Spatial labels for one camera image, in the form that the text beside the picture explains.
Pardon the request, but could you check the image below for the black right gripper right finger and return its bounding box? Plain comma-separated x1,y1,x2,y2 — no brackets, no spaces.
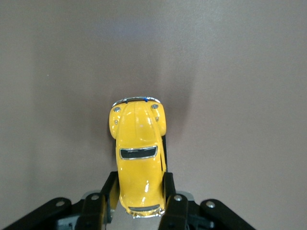
157,172,259,230

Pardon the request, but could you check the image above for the yellow beetle toy car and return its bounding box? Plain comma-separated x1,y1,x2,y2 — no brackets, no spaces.
107,95,168,219

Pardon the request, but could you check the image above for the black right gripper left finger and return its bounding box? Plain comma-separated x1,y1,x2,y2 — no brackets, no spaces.
0,171,119,230

